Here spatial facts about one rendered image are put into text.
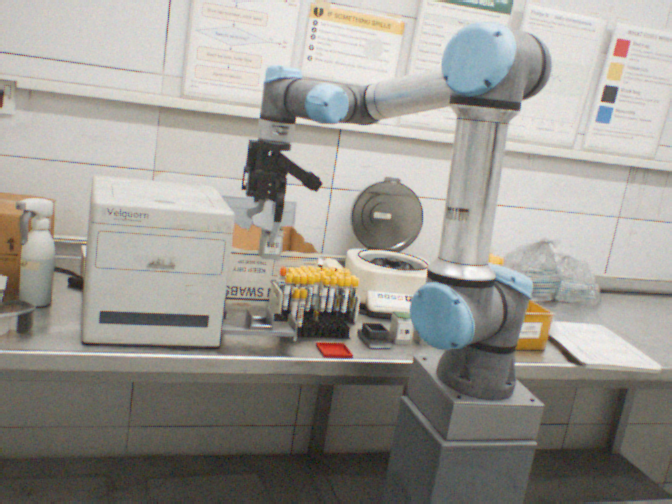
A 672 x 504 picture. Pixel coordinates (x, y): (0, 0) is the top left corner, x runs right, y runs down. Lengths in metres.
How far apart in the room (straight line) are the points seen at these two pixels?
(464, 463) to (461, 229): 0.44
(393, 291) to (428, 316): 0.75
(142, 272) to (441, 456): 0.68
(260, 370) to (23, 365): 0.47
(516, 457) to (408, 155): 1.14
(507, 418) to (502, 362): 0.10
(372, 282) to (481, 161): 0.84
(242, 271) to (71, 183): 0.55
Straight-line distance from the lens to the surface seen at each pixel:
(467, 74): 1.25
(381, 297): 2.03
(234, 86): 2.19
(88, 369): 1.62
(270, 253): 1.64
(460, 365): 1.46
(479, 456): 1.48
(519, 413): 1.49
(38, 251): 1.80
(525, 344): 2.00
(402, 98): 1.52
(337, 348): 1.76
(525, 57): 1.29
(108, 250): 1.58
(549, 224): 2.66
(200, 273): 1.61
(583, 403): 3.01
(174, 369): 1.63
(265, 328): 1.69
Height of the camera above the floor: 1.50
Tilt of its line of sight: 14 degrees down
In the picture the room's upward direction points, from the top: 9 degrees clockwise
